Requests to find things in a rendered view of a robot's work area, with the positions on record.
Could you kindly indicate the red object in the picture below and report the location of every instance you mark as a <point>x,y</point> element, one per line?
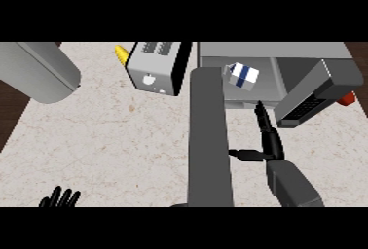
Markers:
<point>346,98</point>

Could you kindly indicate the grey microwave door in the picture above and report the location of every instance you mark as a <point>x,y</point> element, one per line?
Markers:
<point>209,137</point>

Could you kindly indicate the silver toaster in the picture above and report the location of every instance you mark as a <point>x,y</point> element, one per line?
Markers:
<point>156,68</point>

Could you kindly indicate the grey microwave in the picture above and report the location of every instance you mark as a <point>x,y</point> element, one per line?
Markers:
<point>287,78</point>

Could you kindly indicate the white blue milk carton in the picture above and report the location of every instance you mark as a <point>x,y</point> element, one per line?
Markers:
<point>242,77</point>

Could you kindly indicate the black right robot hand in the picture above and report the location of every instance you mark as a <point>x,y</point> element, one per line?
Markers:
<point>270,142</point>

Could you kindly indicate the grey cylindrical appliance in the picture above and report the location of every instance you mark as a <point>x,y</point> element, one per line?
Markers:
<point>39,71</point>

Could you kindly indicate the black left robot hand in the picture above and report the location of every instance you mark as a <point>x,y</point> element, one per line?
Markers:
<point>60,199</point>

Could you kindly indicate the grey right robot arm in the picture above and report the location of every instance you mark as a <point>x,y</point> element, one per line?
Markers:
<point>292,184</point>

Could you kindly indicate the yellow banana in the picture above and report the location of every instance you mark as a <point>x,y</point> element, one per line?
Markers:
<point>122,53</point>

